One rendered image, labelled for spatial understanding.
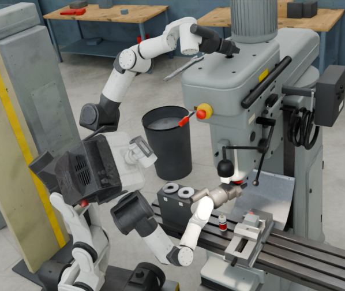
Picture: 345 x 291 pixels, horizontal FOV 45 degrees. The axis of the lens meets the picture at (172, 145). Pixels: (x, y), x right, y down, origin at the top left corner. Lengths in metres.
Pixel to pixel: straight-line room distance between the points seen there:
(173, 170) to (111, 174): 2.50
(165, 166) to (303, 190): 1.91
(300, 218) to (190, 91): 1.27
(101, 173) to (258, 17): 0.90
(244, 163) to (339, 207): 2.08
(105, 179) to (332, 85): 1.00
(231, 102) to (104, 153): 0.53
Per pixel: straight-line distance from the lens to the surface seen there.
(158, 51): 1.59
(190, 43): 1.49
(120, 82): 1.68
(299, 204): 2.51
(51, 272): 2.56
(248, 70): 1.60
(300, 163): 2.34
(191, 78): 1.58
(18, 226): 3.37
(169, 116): 4.25
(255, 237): 2.11
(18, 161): 3.20
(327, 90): 1.86
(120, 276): 2.63
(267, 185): 2.43
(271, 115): 1.91
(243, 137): 1.77
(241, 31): 1.84
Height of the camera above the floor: 2.50
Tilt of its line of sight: 32 degrees down
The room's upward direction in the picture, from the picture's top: 9 degrees counter-clockwise
